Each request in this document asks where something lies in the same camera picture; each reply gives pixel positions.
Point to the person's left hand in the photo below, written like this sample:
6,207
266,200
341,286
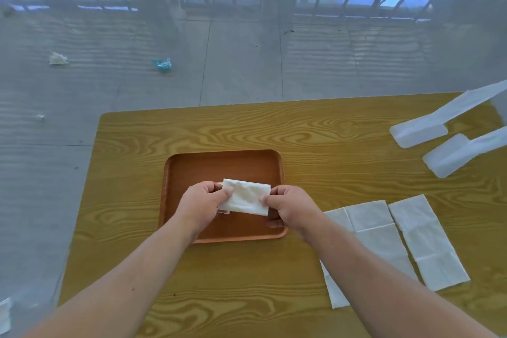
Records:
198,211

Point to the person's right hand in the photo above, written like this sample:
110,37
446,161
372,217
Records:
295,213

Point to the brown wooden tray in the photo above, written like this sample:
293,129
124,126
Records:
222,167

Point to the person's left forearm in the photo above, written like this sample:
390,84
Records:
119,294

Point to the person's right forearm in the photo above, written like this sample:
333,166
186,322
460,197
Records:
376,290

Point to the white plastic upright stand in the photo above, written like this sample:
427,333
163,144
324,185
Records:
416,133
447,157

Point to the teal crumpled wrapper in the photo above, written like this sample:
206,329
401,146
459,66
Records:
163,65

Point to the white crumpled paper ball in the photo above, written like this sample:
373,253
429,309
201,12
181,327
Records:
58,59

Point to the white paper piece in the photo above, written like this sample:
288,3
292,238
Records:
4,316

